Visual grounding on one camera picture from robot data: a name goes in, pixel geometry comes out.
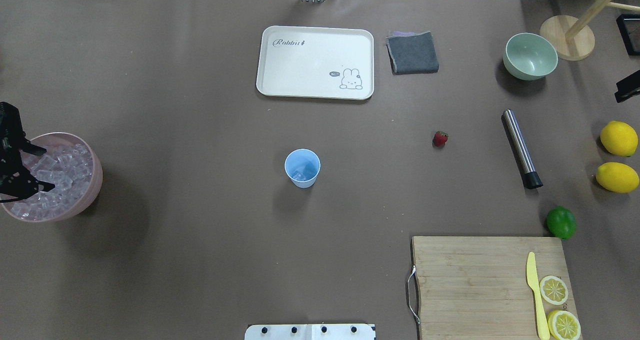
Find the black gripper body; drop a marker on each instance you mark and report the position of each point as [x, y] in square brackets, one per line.
[11, 152]

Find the lemon slice inner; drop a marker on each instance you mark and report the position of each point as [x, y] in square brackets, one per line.
[564, 325]

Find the yellow lemon near board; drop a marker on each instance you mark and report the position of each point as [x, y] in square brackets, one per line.
[617, 177]

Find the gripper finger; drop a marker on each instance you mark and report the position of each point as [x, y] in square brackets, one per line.
[628, 87]
[27, 146]
[37, 185]

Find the grey folded cloth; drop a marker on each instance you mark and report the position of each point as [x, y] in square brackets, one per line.
[412, 54]

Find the mint green bowl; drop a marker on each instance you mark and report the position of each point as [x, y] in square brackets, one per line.
[529, 57]

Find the steel muddler black tip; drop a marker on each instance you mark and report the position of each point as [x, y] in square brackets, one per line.
[528, 174]

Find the yellow plastic knife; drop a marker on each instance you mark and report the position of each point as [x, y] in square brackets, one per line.
[543, 331]

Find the light blue plastic cup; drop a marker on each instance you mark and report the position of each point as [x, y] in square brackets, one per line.
[302, 167]

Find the green lime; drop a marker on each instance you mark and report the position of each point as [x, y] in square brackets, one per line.
[561, 222]

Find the cream rabbit tray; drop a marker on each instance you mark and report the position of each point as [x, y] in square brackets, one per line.
[316, 62]

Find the pink bowl of ice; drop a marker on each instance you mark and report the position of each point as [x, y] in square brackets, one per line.
[72, 167]

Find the wooden glass stand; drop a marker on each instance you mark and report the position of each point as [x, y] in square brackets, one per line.
[571, 37]

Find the red strawberry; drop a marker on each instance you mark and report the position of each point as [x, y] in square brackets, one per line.
[440, 138]

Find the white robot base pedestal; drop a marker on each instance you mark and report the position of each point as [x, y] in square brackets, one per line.
[311, 331]

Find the yellow lemon far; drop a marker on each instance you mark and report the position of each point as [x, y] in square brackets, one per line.
[619, 138]

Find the wooden cutting board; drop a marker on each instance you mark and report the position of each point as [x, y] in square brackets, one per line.
[474, 287]

